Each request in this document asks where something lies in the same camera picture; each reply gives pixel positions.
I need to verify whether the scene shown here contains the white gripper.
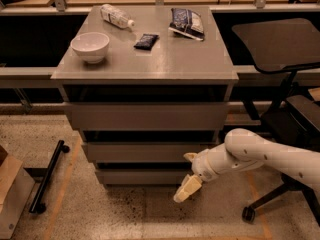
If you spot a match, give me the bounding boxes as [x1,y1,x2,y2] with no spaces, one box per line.
[173,149,219,203]

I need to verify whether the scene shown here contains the white box on floor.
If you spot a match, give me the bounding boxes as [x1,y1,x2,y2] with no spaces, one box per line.
[0,168,34,240]

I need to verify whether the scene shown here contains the grey drawer cabinet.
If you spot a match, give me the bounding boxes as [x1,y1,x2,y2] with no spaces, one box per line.
[52,6,238,171]

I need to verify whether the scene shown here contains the clear plastic bottle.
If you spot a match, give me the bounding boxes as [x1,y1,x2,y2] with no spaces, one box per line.
[100,4,135,29]

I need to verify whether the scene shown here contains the grey bottom drawer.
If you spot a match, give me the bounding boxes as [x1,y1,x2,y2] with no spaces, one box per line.
[95,169,191,185]

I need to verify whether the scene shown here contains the cardboard box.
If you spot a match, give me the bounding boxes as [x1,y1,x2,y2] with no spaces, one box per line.
[0,146,22,207]

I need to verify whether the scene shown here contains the grey drawer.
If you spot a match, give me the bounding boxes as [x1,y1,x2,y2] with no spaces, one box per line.
[95,169,191,185]
[82,142,212,163]
[64,102,228,131]

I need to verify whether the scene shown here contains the black office chair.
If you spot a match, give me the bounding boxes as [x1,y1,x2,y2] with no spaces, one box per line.
[232,18,320,223]

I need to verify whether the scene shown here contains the grey top drawer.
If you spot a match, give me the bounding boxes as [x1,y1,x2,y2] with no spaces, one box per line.
[64,102,228,131]

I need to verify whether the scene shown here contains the small dark snack packet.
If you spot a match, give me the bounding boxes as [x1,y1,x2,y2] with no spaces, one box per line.
[134,34,159,51]

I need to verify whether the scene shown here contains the white ceramic bowl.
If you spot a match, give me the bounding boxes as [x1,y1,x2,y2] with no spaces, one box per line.
[70,32,110,64]

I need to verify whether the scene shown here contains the blue chip bag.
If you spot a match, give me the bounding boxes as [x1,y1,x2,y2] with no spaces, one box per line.
[169,8,205,41]

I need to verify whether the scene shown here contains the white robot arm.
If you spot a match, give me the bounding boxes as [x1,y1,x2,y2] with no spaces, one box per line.
[173,128,320,203]

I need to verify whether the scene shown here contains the grey middle drawer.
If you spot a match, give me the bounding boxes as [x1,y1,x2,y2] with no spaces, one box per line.
[82,142,212,163]

